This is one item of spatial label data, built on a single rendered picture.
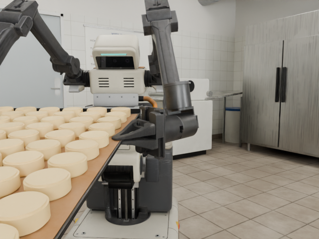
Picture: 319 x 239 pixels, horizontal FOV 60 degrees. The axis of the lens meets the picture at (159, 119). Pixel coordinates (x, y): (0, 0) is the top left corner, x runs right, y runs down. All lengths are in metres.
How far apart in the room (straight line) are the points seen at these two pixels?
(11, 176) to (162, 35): 0.61
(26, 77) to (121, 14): 1.73
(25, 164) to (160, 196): 1.40
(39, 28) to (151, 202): 1.15
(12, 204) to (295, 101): 4.10
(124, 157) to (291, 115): 3.24
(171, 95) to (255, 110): 4.06
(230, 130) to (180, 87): 4.90
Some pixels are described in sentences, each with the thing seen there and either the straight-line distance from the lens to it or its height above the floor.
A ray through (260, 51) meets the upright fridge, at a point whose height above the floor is 1.61.
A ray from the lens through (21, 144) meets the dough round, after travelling 0.48.
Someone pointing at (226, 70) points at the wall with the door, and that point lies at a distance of 5.99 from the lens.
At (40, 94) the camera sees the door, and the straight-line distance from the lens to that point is 4.16.
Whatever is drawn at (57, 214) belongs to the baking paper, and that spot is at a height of 0.94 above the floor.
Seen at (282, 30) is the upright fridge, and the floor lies 1.88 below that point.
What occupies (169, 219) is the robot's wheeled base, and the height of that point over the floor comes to 0.28.
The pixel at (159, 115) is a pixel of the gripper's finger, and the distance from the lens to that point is 0.53.
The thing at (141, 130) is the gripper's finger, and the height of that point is 0.98.
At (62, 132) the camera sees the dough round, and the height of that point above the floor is 0.98.
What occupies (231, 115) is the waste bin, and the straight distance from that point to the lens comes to 5.43.
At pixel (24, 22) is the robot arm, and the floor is 1.27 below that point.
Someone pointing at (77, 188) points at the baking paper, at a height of 0.94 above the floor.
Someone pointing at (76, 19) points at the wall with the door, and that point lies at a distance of 4.37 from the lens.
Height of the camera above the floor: 1.06
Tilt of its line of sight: 7 degrees down
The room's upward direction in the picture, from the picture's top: straight up
